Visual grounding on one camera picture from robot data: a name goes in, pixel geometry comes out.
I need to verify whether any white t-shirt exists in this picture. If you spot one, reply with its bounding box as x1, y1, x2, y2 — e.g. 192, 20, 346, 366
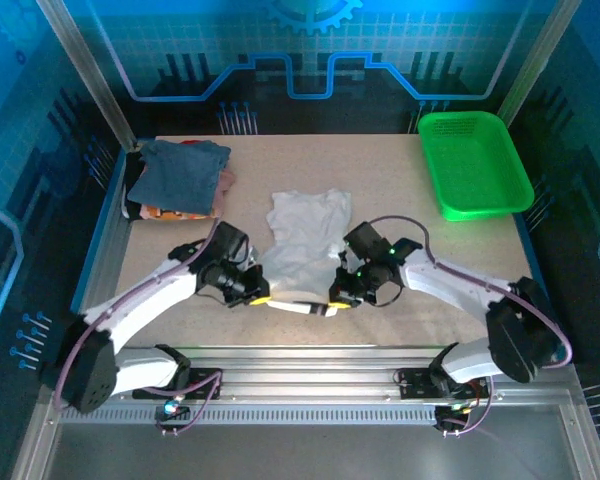
258, 188, 354, 317

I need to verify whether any green plastic basket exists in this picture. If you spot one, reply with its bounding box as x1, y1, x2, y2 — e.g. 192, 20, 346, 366
417, 110, 536, 223

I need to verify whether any orange folded t-shirt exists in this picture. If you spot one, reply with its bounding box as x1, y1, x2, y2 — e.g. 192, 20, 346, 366
139, 204, 221, 222

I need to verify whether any pink folded t-shirt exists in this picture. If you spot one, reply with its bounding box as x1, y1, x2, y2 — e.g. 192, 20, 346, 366
212, 168, 239, 219

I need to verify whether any pile of folded clothes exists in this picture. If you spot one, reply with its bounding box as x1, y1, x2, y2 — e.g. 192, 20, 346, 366
128, 139, 232, 217

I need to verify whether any blue table edge strip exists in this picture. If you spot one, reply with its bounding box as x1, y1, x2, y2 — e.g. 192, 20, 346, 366
53, 149, 129, 364
514, 219, 572, 364

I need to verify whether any small LED electronics board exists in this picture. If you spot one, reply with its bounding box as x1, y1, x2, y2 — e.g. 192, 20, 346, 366
434, 402, 474, 436
154, 399, 191, 436

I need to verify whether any black folded t-shirt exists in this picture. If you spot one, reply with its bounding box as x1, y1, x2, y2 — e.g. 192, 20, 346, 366
121, 152, 149, 221

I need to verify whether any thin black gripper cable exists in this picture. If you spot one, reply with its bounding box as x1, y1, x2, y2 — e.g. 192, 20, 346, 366
199, 289, 231, 307
374, 279, 406, 307

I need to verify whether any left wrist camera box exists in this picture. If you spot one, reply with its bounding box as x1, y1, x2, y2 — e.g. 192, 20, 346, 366
210, 222, 250, 261

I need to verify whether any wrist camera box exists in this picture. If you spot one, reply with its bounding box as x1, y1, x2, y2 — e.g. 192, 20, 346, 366
210, 222, 250, 261
343, 222, 389, 264

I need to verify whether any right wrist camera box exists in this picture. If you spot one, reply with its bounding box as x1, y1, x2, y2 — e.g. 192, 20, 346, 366
343, 222, 389, 264

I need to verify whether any aluminium frame rail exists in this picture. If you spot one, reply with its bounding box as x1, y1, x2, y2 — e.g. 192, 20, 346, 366
39, 344, 584, 426

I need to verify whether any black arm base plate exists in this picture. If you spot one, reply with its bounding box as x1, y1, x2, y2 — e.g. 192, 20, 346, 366
397, 367, 489, 401
132, 367, 224, 401

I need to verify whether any slotted grey cable duct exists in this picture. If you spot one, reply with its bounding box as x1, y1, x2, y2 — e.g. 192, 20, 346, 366
59, 407, 441, 426

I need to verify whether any aluminium frame post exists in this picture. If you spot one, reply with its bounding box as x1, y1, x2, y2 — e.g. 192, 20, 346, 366
35, 0, 137, 152
485, 0, 584, 147

